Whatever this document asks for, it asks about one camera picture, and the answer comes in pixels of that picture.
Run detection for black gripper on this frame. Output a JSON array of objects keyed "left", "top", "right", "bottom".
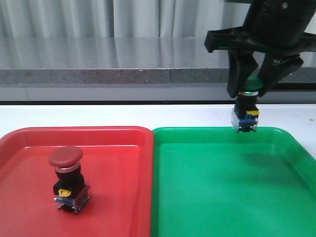
[{"left": 204, "top": 0, "right": 316, "bottom": 98}]

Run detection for green mushroom push button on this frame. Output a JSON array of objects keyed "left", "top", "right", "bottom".
[{"left": 231, "top": 76, "right": 264, "bottom": 132}]

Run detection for red mushroom push button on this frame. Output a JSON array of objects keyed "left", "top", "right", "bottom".
[{"left": 48, "top": 146, "right": 91, "bottom": 213}]

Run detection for green plastic tray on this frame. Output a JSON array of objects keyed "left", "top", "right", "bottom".
[{"left": 151, "top": 127, "right": 316, "bottom": 237}]

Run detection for red plastic tray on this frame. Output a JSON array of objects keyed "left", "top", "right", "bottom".
[{"left": 0, "top": 126, "right": 154, "bottom": 237}]

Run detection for grey stone counter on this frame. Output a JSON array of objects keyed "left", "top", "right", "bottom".
[{"left": 0, "top": 35, "right": 316, "bottom": 102}]

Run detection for white pleated curtain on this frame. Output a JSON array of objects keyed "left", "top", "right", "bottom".
[{"left": 0, "top": 0, "right": 249, "bottom": 38}]

